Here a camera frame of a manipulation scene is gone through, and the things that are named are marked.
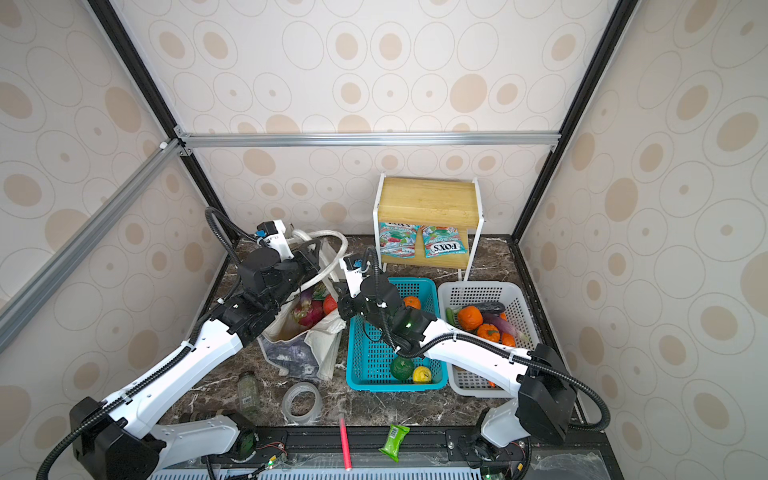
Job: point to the white wooden two-tier shelf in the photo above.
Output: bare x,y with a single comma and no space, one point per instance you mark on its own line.
431,202

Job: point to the red apple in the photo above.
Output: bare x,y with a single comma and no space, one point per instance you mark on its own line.
329,305

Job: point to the orange fruit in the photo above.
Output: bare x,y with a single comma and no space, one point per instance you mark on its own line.
412,302

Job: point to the small orange pumpkin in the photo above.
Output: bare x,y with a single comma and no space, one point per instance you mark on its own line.
489,332

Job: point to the green Fox's candy bag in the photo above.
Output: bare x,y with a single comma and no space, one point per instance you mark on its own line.
442,241

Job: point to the pink dragon fruit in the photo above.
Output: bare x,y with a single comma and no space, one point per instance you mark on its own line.
308,311

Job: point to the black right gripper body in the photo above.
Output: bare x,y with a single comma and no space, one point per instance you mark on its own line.
348,308

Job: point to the clear tape roll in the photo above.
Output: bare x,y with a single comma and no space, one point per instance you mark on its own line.
302,404

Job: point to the red green candy bag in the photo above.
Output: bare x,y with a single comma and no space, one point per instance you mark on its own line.
397,239

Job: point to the green wrapped snack packet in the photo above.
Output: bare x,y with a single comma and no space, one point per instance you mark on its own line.
393,442

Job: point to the small glass spice jar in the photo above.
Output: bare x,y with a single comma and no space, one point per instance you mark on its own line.
248,393

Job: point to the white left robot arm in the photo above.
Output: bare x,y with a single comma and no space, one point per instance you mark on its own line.
120,437

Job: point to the small yellow fruit front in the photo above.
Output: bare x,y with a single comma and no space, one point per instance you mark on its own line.
422,375

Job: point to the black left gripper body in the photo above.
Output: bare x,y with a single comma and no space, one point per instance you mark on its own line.
295,270

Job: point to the orange tomato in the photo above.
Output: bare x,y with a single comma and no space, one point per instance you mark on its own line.
470,318

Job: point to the green bell pepper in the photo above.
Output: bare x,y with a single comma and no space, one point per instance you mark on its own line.
402,368

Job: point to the white plastic basket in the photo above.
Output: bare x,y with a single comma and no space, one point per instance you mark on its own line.
457,295

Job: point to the teal plastic basket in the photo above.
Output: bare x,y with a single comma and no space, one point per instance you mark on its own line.
369,359

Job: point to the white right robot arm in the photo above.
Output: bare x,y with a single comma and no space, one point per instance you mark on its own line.
542,394

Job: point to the white canvas grocery bag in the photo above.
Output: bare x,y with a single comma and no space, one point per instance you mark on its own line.
304,339

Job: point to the pink pen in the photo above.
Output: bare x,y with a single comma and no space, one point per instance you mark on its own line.
344,440

